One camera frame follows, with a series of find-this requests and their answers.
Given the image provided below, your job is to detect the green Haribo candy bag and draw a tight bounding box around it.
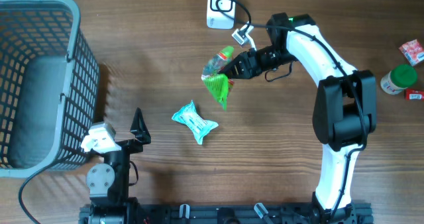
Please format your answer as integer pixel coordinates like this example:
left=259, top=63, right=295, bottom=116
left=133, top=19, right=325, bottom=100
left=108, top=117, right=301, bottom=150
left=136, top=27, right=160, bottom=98
left=201, top=46, right=234, bottom=110

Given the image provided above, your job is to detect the mint green wipes pack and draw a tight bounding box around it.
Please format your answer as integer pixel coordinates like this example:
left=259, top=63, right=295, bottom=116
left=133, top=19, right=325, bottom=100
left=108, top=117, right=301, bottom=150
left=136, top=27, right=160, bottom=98
left=172, top=100, right=219, bottom=145

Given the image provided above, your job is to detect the green lid jar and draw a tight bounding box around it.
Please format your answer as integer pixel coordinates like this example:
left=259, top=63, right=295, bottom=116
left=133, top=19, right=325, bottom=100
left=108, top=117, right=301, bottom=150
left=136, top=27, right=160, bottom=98
left=380, top=64, right=418, bottom=95

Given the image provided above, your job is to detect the small red tissue pack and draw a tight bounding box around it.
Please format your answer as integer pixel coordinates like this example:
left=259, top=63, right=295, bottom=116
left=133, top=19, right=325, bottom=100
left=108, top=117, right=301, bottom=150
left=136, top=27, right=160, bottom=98
left=399, top=39, right=424, bottom=66

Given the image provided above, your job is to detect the red stick packet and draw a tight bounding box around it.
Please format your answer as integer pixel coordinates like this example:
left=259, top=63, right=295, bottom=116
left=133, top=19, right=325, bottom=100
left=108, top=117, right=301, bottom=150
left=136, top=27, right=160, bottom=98
left=405, top=88, right=424, bottom=100

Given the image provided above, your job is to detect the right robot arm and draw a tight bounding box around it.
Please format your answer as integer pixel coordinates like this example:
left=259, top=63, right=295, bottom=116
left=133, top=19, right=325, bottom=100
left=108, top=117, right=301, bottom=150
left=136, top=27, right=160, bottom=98
left=218, top=13, right=376, bottom=223

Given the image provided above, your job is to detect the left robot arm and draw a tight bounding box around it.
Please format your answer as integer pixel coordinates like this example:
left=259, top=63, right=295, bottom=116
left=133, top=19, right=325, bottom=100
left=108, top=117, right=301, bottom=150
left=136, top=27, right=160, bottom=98
left=78, top=108, right=151, bottom=224

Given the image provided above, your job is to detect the white barcode scanner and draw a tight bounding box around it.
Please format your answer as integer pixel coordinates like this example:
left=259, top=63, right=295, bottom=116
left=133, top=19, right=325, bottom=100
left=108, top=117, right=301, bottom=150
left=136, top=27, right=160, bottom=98
left=207, top=0, right=236, bottom=30

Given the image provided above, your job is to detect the grey plastic shopping basket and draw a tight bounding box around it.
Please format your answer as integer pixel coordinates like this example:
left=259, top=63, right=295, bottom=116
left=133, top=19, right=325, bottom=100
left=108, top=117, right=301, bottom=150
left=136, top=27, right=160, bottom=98
left=1, top=0, right=100, bottom=178

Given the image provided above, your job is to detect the black right camera cable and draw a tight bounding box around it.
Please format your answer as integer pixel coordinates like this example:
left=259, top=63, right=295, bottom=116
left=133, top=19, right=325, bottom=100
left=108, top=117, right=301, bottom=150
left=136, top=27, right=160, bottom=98
left=215, top=0, right=368, bottom=224

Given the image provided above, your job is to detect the black camera cable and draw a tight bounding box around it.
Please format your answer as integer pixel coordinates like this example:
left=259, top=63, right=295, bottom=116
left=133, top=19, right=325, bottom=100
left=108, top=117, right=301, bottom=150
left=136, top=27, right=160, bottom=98
left=215, top=0, right=368, bottom=224
left=18, top=152, right=93, bottom=224

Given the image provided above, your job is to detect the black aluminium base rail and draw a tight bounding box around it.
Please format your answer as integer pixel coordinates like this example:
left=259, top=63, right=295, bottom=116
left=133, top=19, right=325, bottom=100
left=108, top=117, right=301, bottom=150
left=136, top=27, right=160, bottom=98
left=78, top=202, right=374, bottom=224

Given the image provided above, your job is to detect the black left camera cable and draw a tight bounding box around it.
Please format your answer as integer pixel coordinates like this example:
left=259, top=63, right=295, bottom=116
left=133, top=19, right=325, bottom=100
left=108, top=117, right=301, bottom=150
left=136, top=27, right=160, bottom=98
left=18, top=152, right=93, bottom=224

